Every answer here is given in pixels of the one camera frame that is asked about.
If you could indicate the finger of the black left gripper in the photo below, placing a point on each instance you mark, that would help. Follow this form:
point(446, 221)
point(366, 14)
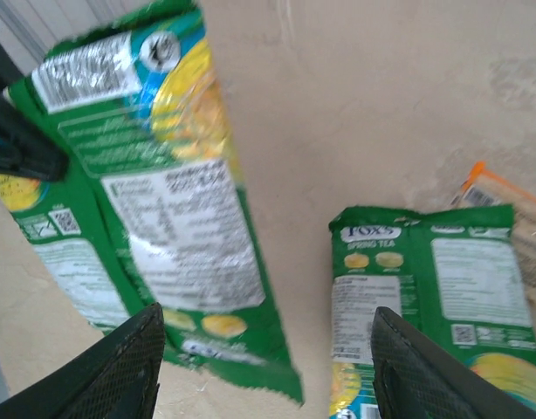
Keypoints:
point(28, 139)
point(4, 159)

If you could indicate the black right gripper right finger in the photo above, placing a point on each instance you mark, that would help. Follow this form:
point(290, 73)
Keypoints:
point(425, 375)

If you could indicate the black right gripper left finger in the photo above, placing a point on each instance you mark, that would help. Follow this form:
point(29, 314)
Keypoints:
point(98, 375)

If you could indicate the green Fox's candy pack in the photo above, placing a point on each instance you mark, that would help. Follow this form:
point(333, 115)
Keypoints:
point(185, 218)
point(447, 270)

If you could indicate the cracker pack with orange edge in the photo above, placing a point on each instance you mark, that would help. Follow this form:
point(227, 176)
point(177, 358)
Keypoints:
point(530, 244)

